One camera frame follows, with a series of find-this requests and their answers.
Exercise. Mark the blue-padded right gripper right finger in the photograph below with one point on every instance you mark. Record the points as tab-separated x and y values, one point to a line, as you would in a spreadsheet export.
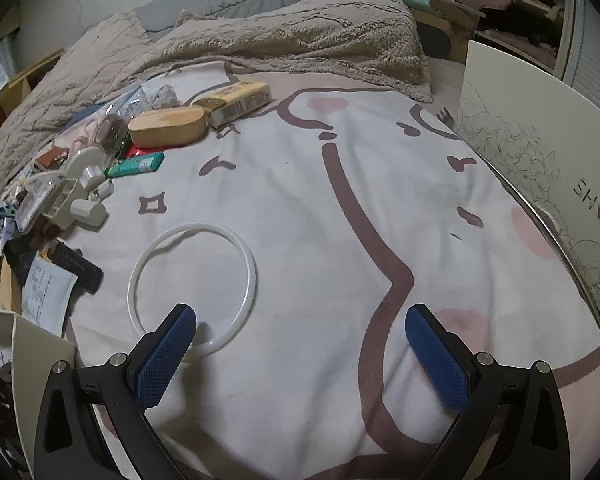
521	406

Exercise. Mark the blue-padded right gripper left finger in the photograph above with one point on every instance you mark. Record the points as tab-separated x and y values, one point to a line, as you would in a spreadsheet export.
69	443

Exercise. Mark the black lighter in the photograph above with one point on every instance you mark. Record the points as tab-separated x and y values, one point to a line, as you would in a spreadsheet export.
89	275

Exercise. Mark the white printed paper packet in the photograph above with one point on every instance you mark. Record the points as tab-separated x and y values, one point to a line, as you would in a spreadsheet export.
46	294

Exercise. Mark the black rectangular block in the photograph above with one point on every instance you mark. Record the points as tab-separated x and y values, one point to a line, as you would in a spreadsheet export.
19	254

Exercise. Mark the white cylinder tube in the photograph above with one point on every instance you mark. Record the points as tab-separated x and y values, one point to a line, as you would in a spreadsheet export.
88	212

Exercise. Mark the cream plastic holder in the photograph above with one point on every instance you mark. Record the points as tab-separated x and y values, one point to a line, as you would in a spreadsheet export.
58	210

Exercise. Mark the clear plastic container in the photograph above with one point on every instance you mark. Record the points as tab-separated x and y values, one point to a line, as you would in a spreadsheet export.
40	192

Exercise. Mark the white shoe box lid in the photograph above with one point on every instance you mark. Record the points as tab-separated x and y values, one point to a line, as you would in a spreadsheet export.
544	137

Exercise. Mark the teal lighter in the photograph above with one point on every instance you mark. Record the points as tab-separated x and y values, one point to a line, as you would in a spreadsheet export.
136	165

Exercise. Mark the oval wooden box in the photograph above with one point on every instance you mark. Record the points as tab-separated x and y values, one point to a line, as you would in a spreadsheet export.
169	127

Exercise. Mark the wooden bed-side shelf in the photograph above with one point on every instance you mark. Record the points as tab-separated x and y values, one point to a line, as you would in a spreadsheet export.
19	87

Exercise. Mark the silver foil packet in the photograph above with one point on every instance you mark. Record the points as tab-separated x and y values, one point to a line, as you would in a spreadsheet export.
159	98

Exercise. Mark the yellow cardboard pack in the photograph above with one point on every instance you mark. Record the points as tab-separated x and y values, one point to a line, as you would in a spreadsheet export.
234	102

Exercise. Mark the beige fluffy blanket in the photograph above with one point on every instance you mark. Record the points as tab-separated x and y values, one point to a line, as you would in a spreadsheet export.
375	41

